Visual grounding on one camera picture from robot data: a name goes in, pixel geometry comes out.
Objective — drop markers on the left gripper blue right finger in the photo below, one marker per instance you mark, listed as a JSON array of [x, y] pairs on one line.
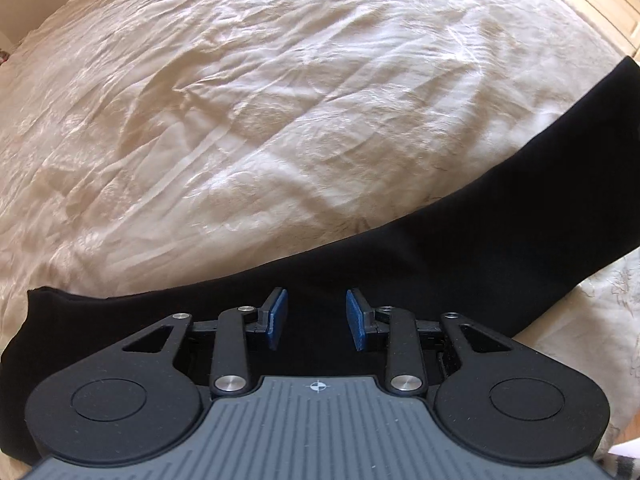
[[365, 321]]

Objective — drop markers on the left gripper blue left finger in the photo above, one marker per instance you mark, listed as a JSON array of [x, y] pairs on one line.
[[268, 321]]

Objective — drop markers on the cream embroidered bedspread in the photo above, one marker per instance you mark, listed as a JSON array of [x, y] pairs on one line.
[[152, 144]]

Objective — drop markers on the black pants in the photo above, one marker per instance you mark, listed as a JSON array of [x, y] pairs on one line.
[[502, 250]]

